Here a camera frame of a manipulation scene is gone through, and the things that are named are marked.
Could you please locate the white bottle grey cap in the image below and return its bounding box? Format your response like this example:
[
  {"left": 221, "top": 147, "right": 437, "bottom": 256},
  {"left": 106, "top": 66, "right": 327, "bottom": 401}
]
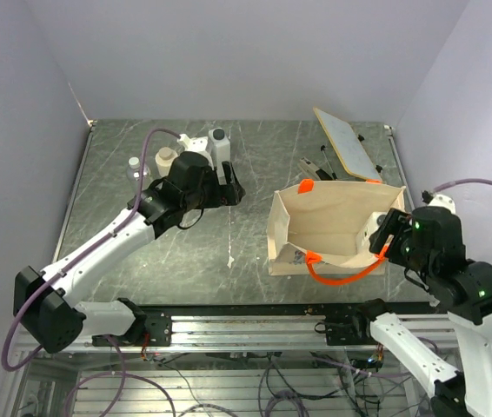
[
  {"left": 356, "top": 211, "right": 387, "bottom": 253},
  {"left": 208, "top": 128, "right": 230, "bottom": 175}
]

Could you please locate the beige round lid bottle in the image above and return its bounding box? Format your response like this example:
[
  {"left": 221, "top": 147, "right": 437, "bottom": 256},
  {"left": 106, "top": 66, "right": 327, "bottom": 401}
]
[{"left": 155, "top": 147, "right": 178, "bottom": 177}]

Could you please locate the small white cap bottle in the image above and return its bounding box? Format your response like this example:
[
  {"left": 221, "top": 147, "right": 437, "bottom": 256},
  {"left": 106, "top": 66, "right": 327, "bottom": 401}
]
[{"left": 126, "top": 156, "right": 152, "bottom": 193}]

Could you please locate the beige canvas tote bag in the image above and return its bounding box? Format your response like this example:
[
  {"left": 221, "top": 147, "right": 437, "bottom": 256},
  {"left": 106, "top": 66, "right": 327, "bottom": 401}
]
[{"left": 267, "top": 179, "right": 405, "bottom": 286}]

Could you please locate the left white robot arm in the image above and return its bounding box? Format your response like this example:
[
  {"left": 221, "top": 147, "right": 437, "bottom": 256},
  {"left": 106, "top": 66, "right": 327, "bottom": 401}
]
[{"left": 14, "top": 150, "right": 245, "bottom": 354}]

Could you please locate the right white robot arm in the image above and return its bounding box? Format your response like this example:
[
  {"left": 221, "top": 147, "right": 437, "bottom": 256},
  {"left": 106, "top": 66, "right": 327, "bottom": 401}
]
[{"left": 350, "top": 206, "right": 492, "bottom": 416}]

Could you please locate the small grey black device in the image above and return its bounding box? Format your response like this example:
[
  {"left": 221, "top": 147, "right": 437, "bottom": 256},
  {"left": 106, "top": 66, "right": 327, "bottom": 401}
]
[{"left": 298, "top": 157, "right": 333, "bottom": 181}]

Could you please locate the white board wooden edge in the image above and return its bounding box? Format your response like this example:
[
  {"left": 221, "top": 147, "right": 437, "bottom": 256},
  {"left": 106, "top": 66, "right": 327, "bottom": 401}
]
[{"left": 313, "top": 107, "right": 382, "bottom": 183}]

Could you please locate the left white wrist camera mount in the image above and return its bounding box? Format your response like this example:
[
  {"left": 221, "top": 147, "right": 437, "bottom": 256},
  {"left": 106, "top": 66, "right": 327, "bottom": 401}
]
[{"left": 177, "top": 134, "right": 214, "bottom": 168}]

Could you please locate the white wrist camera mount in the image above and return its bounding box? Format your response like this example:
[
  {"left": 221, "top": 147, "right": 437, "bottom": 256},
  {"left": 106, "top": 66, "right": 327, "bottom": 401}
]
[
  {"left": 177, "top": 134, "right": 214, "bottom": 168},
  {"left": 421, "top": 190, "right": 456, "bottom": 215}
]

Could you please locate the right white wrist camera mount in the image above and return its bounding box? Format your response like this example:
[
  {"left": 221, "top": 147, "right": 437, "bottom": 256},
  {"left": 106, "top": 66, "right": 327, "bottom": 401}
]
[{"left": 421, "top": 190, "right": 456, "bottom": 215}]

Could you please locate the aluminium rail frame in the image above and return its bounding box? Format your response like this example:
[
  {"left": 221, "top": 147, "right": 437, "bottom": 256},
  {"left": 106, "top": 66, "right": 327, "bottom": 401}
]
[{"left": 0, "top": 121, "right": 486, "bottom": 417}]

